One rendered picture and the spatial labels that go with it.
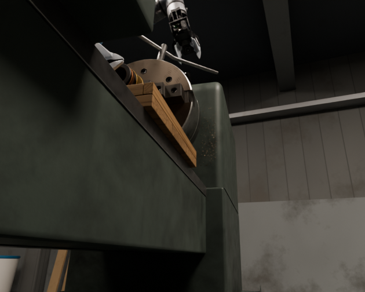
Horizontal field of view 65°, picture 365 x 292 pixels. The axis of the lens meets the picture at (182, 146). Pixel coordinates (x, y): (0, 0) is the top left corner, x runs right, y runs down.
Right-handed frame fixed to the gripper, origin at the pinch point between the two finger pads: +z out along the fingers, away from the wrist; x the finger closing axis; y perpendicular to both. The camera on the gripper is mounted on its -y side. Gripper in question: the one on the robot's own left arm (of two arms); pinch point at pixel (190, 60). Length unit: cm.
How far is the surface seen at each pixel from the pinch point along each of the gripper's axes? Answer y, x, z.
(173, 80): 18.5, -5.1, 20.2
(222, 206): 4, -2, 56
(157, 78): 18.5, -9.7, 17.6
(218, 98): 2.4, 6.0, 20.6
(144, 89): 53, -4, 46
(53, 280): -264, -253, 44
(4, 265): -264, -328, 10
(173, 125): 43, -3, 47
